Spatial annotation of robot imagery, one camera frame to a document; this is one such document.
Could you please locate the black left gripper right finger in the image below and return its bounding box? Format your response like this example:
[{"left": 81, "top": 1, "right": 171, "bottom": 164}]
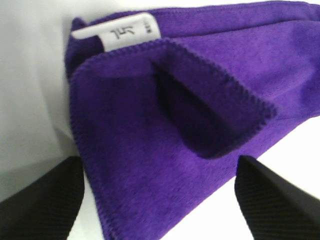
[{"left": 234, "top": 155, "right": 320, "bottom": 240}]

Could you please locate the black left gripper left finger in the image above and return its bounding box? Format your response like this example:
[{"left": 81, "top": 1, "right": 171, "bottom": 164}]
[{"left": 0, "top": 156, "right": 84, "bottom": 240}]

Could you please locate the purple microfibre towel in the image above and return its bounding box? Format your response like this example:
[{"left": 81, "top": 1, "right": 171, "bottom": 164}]
[{"left": 65, "top": 1, "right": 320, "bottom": 240}]

